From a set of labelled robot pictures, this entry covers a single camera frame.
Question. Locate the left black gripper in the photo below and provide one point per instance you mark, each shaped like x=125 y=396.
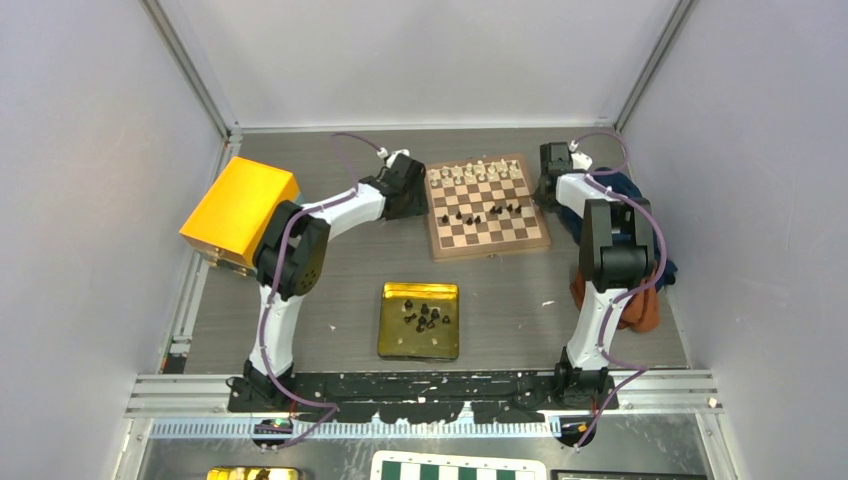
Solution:
x=421 y=206

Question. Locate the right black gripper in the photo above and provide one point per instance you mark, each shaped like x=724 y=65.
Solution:
x=540 y=202

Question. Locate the wooden chess board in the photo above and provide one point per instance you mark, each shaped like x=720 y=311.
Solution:
x=503 y=233

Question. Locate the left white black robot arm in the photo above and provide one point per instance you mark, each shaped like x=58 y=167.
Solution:
x=290 y=257

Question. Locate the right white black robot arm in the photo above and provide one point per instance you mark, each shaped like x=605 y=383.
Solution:
x=616 y=257

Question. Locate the green white chess mat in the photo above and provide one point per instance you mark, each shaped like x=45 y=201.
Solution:
x=399 y=465

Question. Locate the gold metal tray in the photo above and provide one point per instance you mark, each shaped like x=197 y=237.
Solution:
x=397 y=335

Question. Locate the rust orange cloth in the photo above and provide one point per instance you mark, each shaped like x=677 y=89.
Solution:
x=641 y=314

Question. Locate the orange yellow box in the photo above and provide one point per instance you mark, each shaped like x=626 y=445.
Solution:
x=230 y=219

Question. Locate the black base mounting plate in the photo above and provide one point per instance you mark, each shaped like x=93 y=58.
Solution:
x=419 y=397

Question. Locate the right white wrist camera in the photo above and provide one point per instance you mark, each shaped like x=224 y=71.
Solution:
x=581 y=161

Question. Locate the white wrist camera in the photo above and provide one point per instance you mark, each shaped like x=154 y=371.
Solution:
x=390 y=157
x=581 y=161

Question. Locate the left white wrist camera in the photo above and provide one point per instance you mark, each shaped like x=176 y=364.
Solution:
x=390 y=157

